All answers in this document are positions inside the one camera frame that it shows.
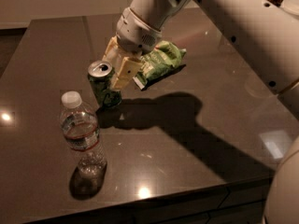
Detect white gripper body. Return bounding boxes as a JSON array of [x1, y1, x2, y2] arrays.
[[116, 7, 162, 54]]

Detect clear plastic water bottle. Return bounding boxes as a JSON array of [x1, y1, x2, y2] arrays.
[[60, 91, 107, 179]]

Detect green chip bag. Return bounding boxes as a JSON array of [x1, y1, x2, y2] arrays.
[[134, 40, 187, 91]]

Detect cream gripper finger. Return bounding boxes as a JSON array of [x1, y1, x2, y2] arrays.
[[110, 57, 142, 91], [103, 36, 119, 62]]

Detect green soda can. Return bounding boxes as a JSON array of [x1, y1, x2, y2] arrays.
[[88, 61, 121, 109]]

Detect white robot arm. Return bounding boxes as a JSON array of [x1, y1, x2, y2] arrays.
[[103, 0, 299, 118]]

